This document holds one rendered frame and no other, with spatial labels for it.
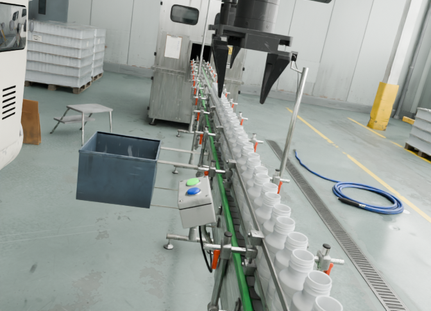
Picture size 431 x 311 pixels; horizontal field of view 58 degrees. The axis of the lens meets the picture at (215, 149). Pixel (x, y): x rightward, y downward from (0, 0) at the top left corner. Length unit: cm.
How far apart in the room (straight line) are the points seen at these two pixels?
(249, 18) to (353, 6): 1175
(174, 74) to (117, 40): 578
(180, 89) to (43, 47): 295
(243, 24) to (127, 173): 118
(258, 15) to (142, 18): 1088
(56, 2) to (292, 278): 1141
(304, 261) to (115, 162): 112
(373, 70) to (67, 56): 869
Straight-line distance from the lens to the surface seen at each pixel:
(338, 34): 1213
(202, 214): 91
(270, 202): 85
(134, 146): 191
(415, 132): 829
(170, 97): 590
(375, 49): 1260
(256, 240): 78
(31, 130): 463
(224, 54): 53
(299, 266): 65
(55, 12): 1184
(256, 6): 54
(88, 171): 166
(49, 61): 779
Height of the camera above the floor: 148
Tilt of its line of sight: 16 degrees down
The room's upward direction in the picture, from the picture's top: 10 degrees clockwise
